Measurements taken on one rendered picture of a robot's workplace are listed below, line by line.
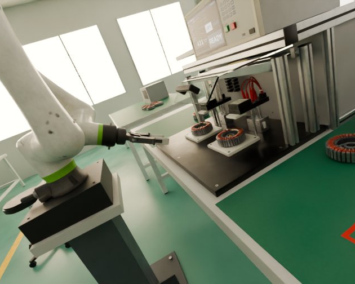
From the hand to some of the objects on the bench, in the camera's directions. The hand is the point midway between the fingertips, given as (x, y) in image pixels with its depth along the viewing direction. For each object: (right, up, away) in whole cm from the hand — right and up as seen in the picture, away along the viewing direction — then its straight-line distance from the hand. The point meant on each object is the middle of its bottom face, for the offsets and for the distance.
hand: (160, 139), depth 93 cm
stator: (+21, +4, +8) cm, 23 cm away
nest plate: (+22, +3, +8) cm, 23 cm away
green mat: (+23, +22, +62) cm, 70 cm away
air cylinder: (+43, +4, -10) cm, 44 cm away
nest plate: (+30, -2, -14) cm, 34 cm away
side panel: (+74, +9, -21) cm, 77 cm away
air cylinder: (+34, +9, +12) cm, 37 cm away
